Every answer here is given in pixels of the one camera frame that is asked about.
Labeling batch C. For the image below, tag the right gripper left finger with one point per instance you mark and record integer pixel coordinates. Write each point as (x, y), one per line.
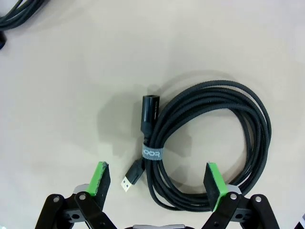
(101, 181)

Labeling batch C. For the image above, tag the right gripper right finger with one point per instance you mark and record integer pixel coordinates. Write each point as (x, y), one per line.
(213, 183)

